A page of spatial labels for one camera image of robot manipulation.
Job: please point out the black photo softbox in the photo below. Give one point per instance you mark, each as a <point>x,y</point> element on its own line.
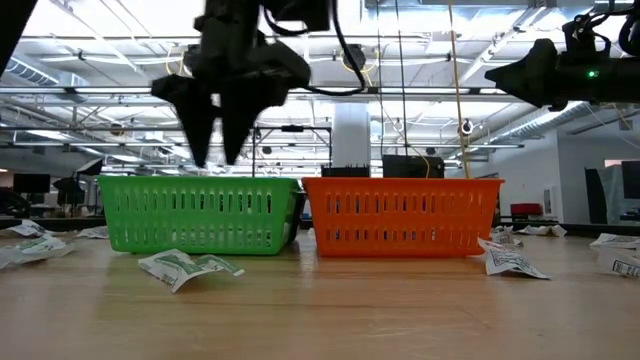
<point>91,167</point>

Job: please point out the orange plastic slotted basket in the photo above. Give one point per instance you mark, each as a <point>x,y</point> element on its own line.
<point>400,220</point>

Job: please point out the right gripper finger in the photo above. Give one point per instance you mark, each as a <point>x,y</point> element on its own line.
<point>525,75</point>

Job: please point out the distant black monitor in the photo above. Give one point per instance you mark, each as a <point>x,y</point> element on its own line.
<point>31,183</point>
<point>631,180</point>

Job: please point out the black perforated strip box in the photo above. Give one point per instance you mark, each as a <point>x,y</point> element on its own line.
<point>345,172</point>

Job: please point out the red storage box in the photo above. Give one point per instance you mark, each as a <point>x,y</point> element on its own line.
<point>526,208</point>

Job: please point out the long ceiling light bar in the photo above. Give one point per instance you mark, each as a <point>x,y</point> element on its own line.
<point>425,90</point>

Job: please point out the black equipment box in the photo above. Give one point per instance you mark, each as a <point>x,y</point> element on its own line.
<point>412,167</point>

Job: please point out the dark standing panel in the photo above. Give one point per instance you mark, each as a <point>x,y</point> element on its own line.
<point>596,195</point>

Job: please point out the black studio light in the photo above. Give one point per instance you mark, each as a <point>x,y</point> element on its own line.
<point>69,190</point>

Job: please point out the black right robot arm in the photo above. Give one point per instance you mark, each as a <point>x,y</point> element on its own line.
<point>620,80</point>

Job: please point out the white building pillar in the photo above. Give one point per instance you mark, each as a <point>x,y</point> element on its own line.
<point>351,135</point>

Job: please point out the small white printed packet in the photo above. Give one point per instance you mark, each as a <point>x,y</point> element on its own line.
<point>532,230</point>
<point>557,230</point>
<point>504,237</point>
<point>505,260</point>
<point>615,241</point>
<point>625,267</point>

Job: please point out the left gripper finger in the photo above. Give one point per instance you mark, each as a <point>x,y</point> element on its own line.
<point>195,115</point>
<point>237,120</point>

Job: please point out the black metal table frame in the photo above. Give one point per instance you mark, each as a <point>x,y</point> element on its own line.
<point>50,223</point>

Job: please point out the distant black frame rig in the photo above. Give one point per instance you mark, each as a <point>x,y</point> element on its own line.
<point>292,128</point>

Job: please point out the green plastic slotted basket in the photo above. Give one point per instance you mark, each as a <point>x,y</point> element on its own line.
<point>200,220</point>

